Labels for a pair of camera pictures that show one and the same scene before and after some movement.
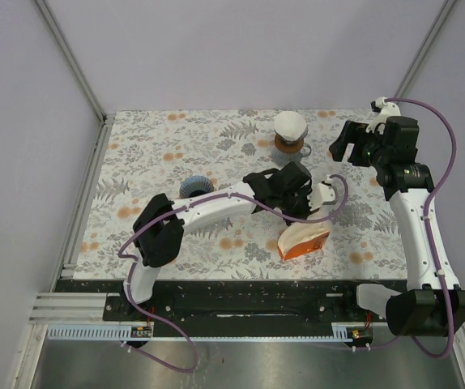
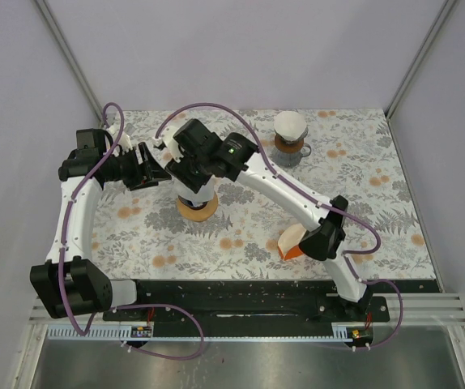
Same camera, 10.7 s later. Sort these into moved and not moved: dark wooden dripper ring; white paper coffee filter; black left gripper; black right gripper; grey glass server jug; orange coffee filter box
Moved: black right gripper; black left gripper
Not moved: grey glass server jug; white paper coffee filter; orange coffee filter box; dark wooden dripper ring
